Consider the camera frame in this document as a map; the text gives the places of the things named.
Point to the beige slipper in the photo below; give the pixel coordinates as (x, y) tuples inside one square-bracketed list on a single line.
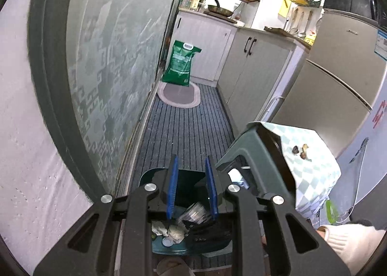
[(170, 267)]

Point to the white plastic bag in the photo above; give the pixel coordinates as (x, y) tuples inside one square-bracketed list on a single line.
[(176, 233)]

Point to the green white checkered tablecloth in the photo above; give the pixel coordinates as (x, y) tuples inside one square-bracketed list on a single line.
[(305, 173)]

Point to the wooden cutting board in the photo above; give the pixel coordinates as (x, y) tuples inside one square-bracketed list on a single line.
[(279, 31)]

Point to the yellow paper sheet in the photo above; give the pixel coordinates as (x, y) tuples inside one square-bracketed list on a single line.
[(284, 5)]

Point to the grey double door cabinet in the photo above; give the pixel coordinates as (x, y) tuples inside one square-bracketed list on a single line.
[(257, 73)]

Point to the silver refrigerator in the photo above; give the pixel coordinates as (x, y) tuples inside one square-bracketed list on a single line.
[(332, 76)]

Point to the plastic stool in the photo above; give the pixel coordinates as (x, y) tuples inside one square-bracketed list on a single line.
[(242, 155)]

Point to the white plastic container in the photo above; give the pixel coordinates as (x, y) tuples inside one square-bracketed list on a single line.
[(237, 177)]

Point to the oval grey pink mat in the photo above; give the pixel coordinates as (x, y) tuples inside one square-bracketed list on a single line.
[(180, 94)]

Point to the green plastic object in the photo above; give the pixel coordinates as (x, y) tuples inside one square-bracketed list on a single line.
[(332, 211)]

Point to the white round lid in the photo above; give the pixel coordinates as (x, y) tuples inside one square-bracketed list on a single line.
[(167, 242)]

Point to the brown nut shell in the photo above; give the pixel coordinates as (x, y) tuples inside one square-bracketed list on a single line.
[(305, 146), (295, 150), (305, 156)]

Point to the green rice bag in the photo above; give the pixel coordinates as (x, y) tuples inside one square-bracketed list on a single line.
[(180, 64)]

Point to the teal plastic trash bin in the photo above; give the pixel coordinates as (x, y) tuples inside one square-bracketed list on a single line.
[(189, 180)]

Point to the dark frying pan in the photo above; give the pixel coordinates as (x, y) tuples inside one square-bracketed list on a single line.
[(220, 10)]

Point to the grey striped floor mat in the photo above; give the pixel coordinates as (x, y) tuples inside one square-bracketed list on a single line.
[(187, 131)]

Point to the hanging metal utensil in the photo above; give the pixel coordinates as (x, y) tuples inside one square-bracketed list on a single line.
[(292, 20), (309, 20), (301, 23)]

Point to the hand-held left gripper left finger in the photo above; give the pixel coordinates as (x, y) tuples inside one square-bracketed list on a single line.
[(171, 188)]

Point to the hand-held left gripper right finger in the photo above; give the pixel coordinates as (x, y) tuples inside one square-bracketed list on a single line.
[(212, 188)]

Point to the patterned frosted glass sliding door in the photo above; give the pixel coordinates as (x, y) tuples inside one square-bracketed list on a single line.
[(115, 52)]

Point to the white kitchen cabinet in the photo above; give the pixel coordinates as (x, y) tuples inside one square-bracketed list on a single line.
[(202, 46)]

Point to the white tissue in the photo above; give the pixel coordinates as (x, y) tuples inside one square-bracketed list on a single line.
[(158, 227)]

